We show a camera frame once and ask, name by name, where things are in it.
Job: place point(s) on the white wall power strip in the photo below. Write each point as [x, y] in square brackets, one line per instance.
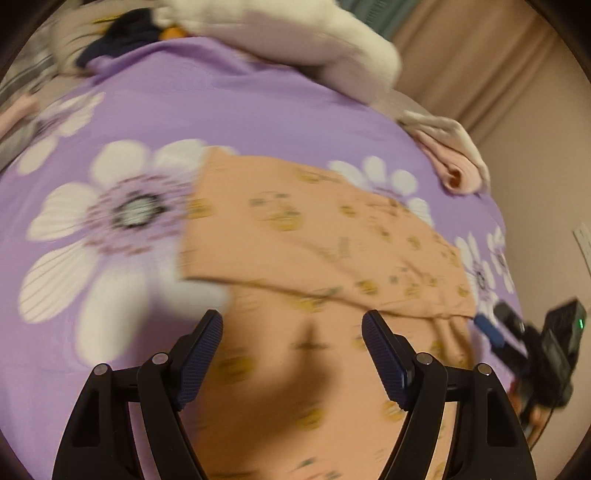
[582, 244]

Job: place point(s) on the person's right hand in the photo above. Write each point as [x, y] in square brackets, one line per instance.
[535, 417]

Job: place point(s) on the beige curtain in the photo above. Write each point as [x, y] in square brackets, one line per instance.
[471, 60]

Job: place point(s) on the dark navy cloth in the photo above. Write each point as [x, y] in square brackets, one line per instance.
[124, 41]

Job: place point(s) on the purple floral bedsheet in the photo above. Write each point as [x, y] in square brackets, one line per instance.
[277, 115]

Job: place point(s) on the peach cartoon print garment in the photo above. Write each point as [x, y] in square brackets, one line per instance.
[300, 230]

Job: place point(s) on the rolled pink white garment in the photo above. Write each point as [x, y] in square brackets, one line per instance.
[457, 161]

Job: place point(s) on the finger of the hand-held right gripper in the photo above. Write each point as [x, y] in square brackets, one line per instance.
[488, 330]
[508, 318]

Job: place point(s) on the grey striped cloth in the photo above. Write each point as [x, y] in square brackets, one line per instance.
[23, 74]

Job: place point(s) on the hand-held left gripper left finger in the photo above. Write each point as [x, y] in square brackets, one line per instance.
[199, 355]

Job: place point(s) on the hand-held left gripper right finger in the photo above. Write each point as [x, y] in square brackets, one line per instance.
[383, 355]

